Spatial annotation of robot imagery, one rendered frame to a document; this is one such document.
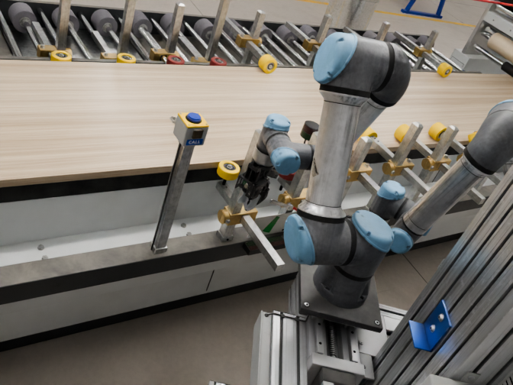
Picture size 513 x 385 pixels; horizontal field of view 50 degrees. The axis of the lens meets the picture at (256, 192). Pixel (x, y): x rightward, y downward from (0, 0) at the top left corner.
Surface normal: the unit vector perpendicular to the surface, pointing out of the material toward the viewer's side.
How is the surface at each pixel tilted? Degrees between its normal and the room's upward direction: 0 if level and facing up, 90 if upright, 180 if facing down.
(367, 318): 0
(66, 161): 0
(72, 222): 90
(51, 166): 0
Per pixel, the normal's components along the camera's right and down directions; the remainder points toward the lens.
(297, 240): -0.94, 0.04
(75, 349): 0.29, -0.76
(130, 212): 0.49, 0.64
